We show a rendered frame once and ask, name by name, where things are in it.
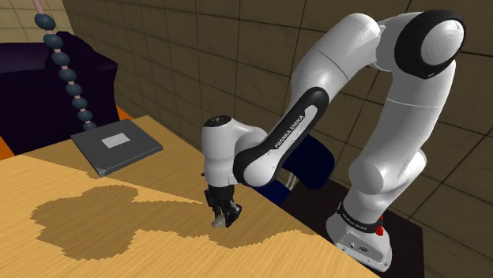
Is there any pink pole with dark beads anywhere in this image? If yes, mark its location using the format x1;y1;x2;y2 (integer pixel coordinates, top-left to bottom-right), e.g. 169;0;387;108
32;0;99;132

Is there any dark blue chair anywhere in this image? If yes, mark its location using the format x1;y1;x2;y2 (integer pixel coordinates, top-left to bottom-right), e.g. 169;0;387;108
253;133;336;207

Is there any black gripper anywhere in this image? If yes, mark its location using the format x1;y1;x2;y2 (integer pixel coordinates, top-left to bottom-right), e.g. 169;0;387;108
204;184;243;229

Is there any grey flat book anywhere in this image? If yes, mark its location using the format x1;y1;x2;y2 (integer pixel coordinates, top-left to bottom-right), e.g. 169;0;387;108
70;118;164;178

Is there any dark robot stand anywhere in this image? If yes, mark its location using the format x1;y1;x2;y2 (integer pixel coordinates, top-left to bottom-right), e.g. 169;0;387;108
280;178;425;278

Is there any dark purple sofa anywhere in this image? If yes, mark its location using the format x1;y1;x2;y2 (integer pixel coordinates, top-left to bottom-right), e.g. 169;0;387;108
0;31;119;156

